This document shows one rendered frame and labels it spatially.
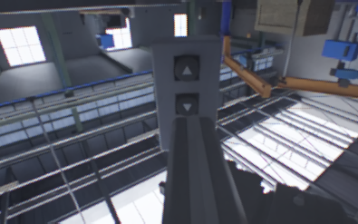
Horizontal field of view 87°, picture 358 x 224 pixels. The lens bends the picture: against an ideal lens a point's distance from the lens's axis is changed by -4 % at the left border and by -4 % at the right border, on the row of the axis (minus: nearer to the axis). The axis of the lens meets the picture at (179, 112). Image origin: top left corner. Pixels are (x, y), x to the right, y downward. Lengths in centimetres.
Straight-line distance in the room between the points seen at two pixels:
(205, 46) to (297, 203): 18
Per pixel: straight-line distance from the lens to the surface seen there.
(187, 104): 20
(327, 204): 27
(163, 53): 19
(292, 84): 600
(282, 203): 25
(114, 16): 1148
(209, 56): 19
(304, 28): 382
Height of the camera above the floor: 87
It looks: 29 degrees up
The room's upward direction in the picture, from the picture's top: 178 degrees clockwise
